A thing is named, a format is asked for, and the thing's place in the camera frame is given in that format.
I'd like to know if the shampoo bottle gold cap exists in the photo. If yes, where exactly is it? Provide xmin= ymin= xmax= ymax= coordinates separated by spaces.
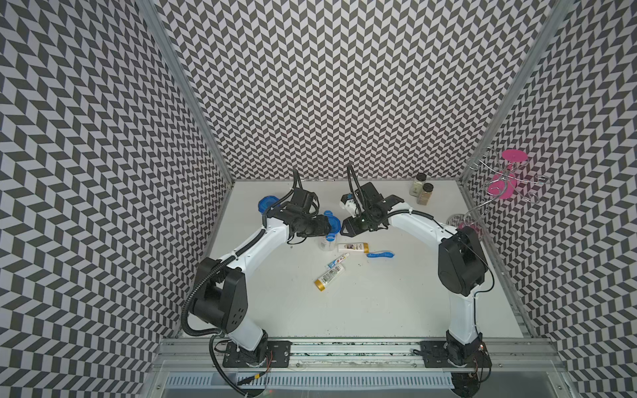
xmin=315 ymin=264 xmax=345 ymax=291
xmin=338 ymin=242 xmax=369 ymax=254

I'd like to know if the pink plastic glass upper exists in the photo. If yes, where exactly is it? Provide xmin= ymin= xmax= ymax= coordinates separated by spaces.
xmin=501 ymin=149 xmax=529 ymax=164

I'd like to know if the blue lid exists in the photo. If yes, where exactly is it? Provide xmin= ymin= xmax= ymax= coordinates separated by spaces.
xmin=323 ymin=211 xmax=341 ymax=240
xmin=258 ymin=196 xmax=280 ymax=214

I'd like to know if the aluminium front rail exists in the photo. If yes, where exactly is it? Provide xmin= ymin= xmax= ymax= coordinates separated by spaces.
xmin=140 ymin=338 xmax=577 ymax=397

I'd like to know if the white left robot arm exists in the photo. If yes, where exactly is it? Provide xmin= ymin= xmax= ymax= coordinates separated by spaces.
xmin=180 ymin=168 xmax=331 ymax=366

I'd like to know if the blue toothbrush upper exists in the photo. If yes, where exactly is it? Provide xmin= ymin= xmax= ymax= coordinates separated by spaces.
xmin=367 ymin=250 xmax=395 ymax=259

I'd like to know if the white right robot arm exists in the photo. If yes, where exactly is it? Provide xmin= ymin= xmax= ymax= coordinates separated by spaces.
xmin=340 ymin=164 xmax=489 ymax=367

